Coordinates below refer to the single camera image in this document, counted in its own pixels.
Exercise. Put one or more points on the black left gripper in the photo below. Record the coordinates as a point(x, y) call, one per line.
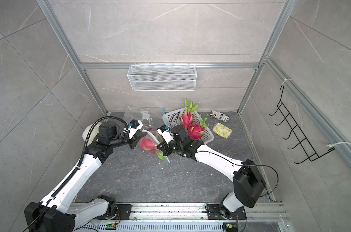
point(134, 139)

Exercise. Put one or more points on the white wire mesh wall shelf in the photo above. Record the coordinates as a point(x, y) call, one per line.
point(162, 77)

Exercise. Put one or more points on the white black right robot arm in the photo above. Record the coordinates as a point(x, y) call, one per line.
point(248, 183)

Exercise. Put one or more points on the white red toy car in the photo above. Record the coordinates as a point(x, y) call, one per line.
point(219, 116)

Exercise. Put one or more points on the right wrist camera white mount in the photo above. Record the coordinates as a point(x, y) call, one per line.
point(164, 131)

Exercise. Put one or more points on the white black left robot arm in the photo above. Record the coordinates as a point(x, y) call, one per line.
point(53, 213)

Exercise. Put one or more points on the black wire hook rack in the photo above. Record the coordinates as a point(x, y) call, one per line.
point(296, 132)

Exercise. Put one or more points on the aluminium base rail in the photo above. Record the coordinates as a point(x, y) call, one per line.
point(190, 217)

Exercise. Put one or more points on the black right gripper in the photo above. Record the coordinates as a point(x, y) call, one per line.
point(165, 148)

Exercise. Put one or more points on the pink dragon fruit green scales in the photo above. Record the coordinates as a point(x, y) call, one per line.
point(187, 118)

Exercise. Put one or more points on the clear zip-top bag blue seal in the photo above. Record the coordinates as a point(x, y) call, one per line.
point(148, 116)

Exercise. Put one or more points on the yellow crumpled snack packet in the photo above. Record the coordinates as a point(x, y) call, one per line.
point(222, 130)

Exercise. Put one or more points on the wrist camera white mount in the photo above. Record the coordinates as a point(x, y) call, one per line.
point(164, 131)
point(134, 126)

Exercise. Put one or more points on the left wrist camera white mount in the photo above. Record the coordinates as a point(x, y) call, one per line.
point(134, 126)

